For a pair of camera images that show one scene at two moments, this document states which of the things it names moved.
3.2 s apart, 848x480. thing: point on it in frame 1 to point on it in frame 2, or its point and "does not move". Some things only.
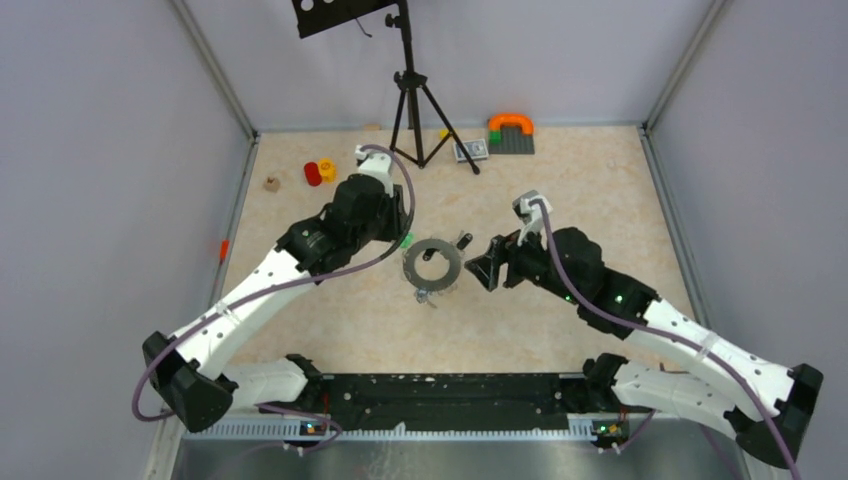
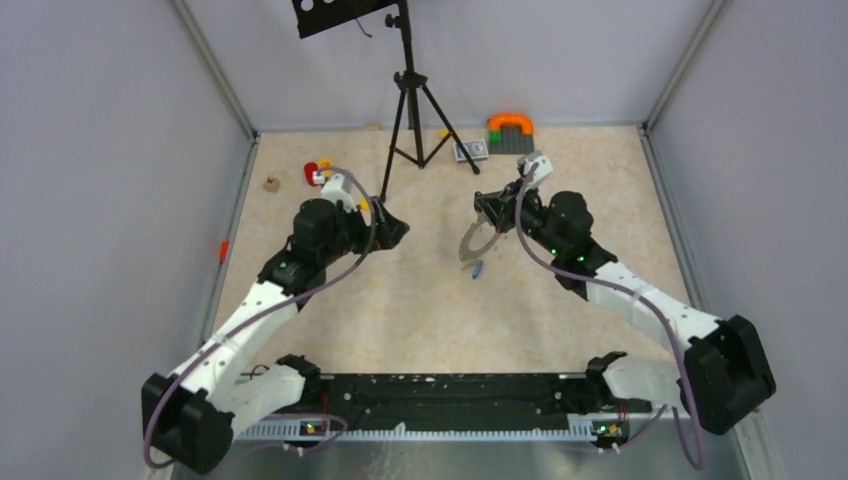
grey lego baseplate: [513, 141] does not move
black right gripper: [487, 267] to [501, 206]
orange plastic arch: [495, 121] does not move
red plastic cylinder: [312, 173] does not move
